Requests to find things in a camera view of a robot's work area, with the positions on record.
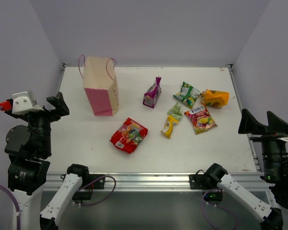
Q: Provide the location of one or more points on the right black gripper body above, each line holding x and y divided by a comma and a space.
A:
274, 151

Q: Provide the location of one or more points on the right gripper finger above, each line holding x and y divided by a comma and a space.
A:
276, 124
249, 125

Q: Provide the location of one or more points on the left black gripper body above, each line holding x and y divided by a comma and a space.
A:
44, 111

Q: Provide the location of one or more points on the orange snack bag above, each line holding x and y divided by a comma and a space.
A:
215, 99

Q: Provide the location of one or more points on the pink and tan paper bag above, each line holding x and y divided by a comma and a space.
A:
100, 84

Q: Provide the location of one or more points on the colourful candy bag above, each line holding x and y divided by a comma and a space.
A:
200, 119

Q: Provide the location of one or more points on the green snack bag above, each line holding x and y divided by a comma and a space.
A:
187, 95

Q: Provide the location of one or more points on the small green snack packet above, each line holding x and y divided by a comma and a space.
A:
175, 112

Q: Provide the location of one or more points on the red snack pack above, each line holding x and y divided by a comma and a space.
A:
129, 136

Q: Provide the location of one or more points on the yellow snack pack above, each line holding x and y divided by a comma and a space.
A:
168, 127

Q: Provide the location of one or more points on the magenta snack pack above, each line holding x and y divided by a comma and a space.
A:
153, 93

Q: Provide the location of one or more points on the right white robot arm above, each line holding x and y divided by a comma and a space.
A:
270, 215

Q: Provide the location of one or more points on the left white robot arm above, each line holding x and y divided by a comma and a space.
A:
29, 147

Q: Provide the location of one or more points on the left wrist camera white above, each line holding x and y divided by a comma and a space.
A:
24, 102

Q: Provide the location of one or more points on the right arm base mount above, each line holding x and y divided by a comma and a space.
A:
201, 181

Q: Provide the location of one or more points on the aluminium front rail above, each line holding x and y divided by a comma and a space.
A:
177, 182

